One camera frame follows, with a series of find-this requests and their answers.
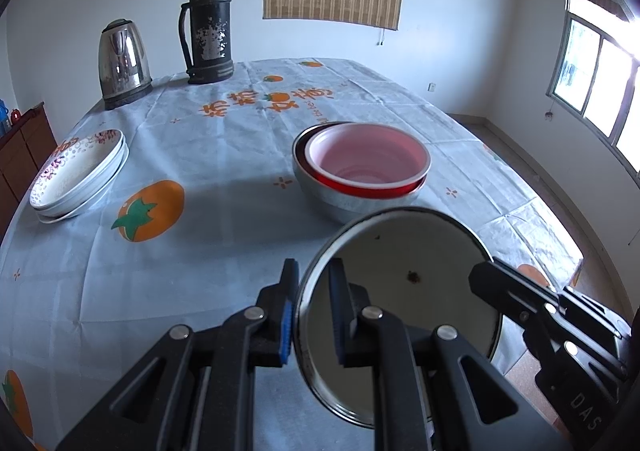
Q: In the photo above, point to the printed pale blue tablecloth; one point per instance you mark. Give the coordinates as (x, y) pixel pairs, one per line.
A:
(200, 251)

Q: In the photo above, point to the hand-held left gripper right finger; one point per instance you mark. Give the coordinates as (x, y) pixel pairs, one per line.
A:
(337, 321)

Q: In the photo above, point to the red plastic bowl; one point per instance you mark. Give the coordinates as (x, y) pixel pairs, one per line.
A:
(370, 161)

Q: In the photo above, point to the green framed window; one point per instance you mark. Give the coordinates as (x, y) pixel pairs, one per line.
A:
(580, 76)

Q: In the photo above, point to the white plate with red rose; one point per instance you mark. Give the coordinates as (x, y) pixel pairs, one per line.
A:
(65, 218)

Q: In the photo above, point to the purple floral rim plate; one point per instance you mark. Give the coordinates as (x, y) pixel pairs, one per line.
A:
(75, 166)

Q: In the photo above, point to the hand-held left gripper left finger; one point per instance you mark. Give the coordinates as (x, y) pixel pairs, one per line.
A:
(287, 331)

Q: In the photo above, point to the small red ornament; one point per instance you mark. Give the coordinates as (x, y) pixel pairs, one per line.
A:
(16, 115)

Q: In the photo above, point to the white enamel bowl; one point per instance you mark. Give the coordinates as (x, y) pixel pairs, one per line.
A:
(415, 241)

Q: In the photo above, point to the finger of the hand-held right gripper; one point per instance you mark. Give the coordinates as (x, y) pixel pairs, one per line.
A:
(487, 286)
(575, 303)

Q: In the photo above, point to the brown wooden cabinet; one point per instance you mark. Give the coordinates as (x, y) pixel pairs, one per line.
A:
(25, 156)

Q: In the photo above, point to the stainless steel electric kettle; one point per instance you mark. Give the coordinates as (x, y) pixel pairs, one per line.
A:
(122, 66)

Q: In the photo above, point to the stainless steel bowl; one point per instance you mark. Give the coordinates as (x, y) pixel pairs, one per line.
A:
(340, 203)

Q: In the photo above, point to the blue bottle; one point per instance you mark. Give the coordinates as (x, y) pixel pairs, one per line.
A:
(4, 116)

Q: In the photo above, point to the worn black thermos flask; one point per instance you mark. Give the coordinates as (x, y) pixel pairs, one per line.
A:
(210, 6)

